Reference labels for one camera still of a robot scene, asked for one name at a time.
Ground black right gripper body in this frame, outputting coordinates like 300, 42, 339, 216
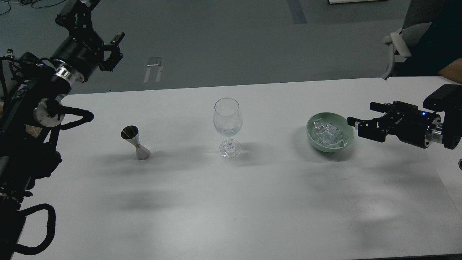
378, 102, 441, 148

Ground clear ice cubes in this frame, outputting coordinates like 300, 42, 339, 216
310, 119, 350, 149

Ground green bowl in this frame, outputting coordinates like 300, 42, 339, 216
306, 112, 354, 153

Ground person teal torso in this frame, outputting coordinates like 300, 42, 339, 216
400, 0, 462, 76

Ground clear wine glass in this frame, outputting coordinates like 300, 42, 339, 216
213, 97, 243, 159

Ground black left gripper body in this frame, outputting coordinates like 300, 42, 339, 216
51, 29, 104, 82

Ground steel cocktail jigger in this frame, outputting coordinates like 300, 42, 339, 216
121, 125, 151, 161

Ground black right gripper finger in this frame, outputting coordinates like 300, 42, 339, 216
348, 117, 387, 143
370, 102, 400, 114

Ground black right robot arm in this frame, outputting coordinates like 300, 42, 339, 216
347, 84, 462, 150

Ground metal floor plate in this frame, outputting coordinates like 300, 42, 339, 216
146, 57, 162, 67

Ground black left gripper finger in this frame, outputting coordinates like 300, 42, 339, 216
98, 32, 125, 72
55, 0, 100, 38

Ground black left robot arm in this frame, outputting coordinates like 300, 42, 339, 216
1, 0, 125, 260

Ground person forearm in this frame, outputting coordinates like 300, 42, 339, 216
437, 58, 462, 84

